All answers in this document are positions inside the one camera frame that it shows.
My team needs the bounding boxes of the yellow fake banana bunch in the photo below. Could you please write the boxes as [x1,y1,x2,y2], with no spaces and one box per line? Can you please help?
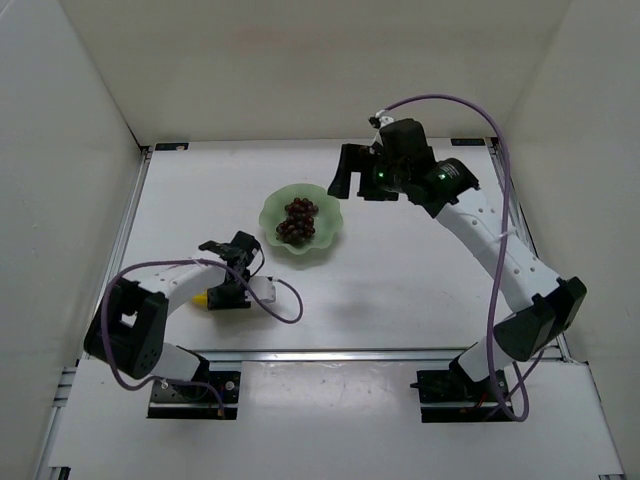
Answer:
[191,291,208,310]

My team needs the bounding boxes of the dark red fake grapes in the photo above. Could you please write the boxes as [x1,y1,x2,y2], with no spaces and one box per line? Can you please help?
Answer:
[276,197,319,247]

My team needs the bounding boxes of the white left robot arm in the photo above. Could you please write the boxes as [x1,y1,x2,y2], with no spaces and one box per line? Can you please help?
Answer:
[83,231,261,400]

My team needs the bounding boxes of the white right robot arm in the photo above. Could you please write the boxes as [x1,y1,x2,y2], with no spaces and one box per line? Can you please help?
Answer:
[328,119,587,389]

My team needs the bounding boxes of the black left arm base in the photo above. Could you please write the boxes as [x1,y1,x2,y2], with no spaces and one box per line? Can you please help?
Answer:
[147,366,241,421]

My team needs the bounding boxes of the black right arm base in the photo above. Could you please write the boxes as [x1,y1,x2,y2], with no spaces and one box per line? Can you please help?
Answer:
[409,369,512,424]

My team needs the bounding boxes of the green scalloped fruit bowl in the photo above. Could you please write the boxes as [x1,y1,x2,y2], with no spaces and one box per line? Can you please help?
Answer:
[259,183,343,255]

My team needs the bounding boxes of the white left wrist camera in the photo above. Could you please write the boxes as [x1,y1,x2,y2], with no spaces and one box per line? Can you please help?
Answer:
[248,276,276,304]

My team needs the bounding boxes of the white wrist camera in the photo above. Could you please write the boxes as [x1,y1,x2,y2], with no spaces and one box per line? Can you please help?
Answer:
[248,276,276,304]
[368,110,395,131]

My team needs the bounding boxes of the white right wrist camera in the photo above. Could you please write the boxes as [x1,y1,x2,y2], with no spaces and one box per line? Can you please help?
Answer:
[368,110,395,131]

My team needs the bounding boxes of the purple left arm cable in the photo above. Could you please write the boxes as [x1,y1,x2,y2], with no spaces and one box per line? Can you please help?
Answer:
[102,257,304,419]

